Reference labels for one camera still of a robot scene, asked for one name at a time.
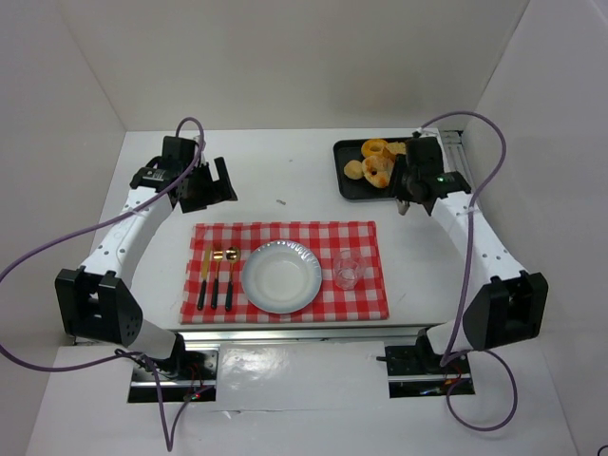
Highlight metal tongs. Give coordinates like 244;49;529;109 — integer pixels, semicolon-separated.
396;199;410;216

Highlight toasted bread slice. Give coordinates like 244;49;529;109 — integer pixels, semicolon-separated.
383;142;407;162

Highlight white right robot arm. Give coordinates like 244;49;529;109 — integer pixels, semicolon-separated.
389;137;549;365

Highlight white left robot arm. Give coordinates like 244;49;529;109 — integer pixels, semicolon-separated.
55;136;237;372

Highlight glazed donut bread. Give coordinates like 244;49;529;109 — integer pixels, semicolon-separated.
362;155;394;189

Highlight small round bun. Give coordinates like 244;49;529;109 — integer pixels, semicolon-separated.
343;160;364;181

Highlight black rectangular tray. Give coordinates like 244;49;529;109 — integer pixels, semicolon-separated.
333;137;414;201

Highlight white round plate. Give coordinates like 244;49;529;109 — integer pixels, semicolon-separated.
240;239;323;314

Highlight clear drinking glass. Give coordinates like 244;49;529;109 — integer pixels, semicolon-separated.
332;250;367;290

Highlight red white checkered cloth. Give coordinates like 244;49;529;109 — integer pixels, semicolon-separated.
179;220;390;325

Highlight aluminium rail frame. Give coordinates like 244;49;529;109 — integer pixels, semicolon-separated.
439;130;476;192

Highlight ring shaped bread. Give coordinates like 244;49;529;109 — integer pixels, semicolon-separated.
361;139;388;158

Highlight gold fork dark handle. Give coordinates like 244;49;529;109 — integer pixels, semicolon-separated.
210;243;224;311

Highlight gold spoon dark handle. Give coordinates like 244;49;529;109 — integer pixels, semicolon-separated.
224;246;241;313

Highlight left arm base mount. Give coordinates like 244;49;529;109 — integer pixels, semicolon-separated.
127;348;219;404

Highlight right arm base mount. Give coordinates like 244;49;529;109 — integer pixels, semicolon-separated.
376;336;475;399

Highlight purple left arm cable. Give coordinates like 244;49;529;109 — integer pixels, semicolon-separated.
0;117;206;451

